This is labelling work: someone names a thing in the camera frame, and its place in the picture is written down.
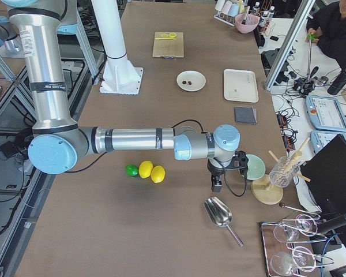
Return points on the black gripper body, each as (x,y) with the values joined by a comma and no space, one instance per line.
(214,169)

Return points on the cream round plate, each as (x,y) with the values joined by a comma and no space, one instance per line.
(198,80)

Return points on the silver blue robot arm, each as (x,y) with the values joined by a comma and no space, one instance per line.
(59,142)

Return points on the cream rectangular tray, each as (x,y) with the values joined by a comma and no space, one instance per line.
(240,86)

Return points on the metal ice scoop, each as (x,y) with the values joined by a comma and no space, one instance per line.
(221,216)

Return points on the light green bowl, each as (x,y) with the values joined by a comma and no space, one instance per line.
(256,167)

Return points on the wooden cup rack stand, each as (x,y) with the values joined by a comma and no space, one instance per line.
(268,193)

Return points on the yellow lemon front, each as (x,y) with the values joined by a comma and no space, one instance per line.
(158,174)

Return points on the clear textured glass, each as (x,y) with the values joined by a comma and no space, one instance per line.
(283,172)

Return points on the long bar spoon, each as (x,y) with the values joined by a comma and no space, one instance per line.
(282,205)

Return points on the grey folded cloth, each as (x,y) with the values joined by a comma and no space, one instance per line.
(246,115)

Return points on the yellow lemon near lime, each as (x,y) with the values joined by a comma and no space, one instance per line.
(145,168)

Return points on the green lime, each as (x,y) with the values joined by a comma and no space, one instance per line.
(131,170)

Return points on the metal wine glass rack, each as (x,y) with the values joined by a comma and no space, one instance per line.
(287,246)

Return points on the blue teach pendant lower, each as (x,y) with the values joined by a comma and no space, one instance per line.
(320,138)

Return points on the blue teach pendant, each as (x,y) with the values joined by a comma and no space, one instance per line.
(325,113)
(320,138)

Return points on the black monitor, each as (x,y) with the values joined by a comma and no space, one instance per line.
(327,173)

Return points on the blue teach pendant upper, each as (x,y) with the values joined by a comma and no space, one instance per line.
(325,113)

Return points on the wooden cutting board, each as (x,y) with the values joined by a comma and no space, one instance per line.
(168,48)

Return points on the yellow plastic knife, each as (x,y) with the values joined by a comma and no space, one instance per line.
(164,39)

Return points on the pastel cups rack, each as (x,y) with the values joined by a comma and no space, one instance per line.
(226,11)

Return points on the person in black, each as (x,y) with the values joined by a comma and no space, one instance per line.
(328,27)

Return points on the black gripper camera mount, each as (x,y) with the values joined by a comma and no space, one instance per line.
(239,162)

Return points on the white pedestal column base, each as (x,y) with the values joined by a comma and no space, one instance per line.
(119,76)

